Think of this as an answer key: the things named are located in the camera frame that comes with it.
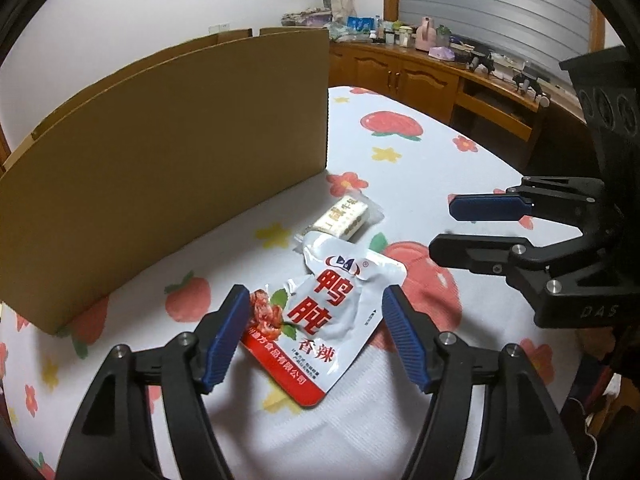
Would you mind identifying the red duck gizzard snack bag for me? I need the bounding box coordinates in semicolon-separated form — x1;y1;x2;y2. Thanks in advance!
242;232;407;408

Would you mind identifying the wooden sideboard cabinet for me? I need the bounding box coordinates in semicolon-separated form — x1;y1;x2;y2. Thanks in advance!
329;42;599;177

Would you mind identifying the cream nougat candy packet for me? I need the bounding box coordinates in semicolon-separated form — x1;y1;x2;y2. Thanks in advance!
297;191;385;242

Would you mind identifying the brown cardboard box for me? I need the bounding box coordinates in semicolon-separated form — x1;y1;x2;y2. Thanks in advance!
1;27;330;334

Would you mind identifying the grey window blind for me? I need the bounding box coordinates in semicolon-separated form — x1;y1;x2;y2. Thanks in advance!
399;0;591;80

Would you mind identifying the stack of folded clothes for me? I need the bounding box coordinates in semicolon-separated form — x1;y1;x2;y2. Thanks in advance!
281;8;333;28

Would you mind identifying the white wall switch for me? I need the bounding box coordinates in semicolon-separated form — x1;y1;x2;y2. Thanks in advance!
208;22;231;35

